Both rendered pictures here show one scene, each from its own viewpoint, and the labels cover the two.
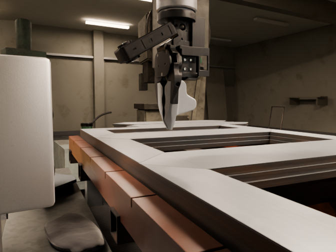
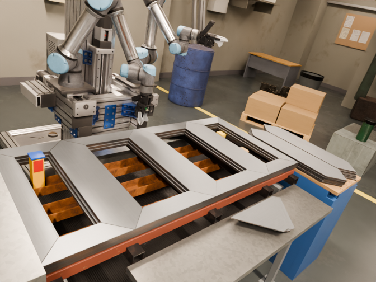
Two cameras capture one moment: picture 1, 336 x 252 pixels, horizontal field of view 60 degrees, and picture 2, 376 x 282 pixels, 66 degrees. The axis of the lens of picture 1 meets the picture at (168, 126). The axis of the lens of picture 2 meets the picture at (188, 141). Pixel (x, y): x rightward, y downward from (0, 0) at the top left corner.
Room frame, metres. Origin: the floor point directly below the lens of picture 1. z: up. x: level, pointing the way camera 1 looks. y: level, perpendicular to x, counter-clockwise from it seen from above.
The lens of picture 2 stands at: (0.23, -1.61, 1.65)
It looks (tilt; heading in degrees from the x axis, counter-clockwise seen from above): 26 degrees down; 68
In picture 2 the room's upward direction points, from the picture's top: 13 degrees clockwise
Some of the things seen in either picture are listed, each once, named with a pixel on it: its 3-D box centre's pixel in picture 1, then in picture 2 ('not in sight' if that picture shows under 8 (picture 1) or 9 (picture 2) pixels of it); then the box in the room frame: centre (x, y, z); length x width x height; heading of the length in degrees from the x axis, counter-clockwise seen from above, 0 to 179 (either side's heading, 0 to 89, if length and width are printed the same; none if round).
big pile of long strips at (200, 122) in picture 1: (183, 127); (298, 151); (1.71, -0.09, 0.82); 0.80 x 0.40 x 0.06; 114
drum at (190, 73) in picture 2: not in sight; (190, 74); (1.91, 3.15, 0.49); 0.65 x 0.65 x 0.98
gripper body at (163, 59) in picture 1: (179, 48); (145, 102); (0.56, -0.02, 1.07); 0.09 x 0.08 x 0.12; 114
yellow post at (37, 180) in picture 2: not in sight; (37, 174); (0.03, -0.34, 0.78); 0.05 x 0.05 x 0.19; 24
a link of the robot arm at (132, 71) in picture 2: not in sight; (131, 71); (0.46, 0.03, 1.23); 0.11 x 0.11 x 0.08; 71
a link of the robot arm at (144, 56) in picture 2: not in sight; (139, 57); (0.58, 0.52, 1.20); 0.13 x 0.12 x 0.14; 54
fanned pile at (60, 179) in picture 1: (55, 181); not in sight; (0.98, 0.38, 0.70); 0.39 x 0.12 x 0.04; 24
